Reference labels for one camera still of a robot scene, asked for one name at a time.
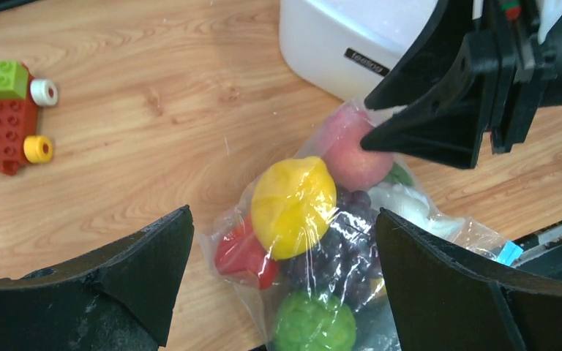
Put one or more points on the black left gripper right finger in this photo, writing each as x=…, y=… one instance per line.
x=444, y=297

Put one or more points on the green custard apple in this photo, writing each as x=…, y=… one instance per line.
x=313, y=322

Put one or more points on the yellow lemon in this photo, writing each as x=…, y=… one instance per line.
x=292, y=206

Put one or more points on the white plastic basket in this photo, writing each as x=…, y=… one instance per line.
x=346, y=47

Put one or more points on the red orange wax apple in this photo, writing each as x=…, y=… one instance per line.
x=240, y=256

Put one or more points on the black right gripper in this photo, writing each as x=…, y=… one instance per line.
x=446, y=121

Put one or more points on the red green toy car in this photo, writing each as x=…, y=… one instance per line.
x=22, y=95

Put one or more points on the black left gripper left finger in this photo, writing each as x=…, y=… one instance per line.
x=120, y=296

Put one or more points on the white garlic bulb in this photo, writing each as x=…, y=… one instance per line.
x=413, y=206

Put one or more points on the pink peach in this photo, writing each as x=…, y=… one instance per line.
x=348, y=163

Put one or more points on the clear zip top bag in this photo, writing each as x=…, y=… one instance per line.
x=375, y=329

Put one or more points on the purple grape bunch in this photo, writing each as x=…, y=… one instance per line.
x=345, y=260

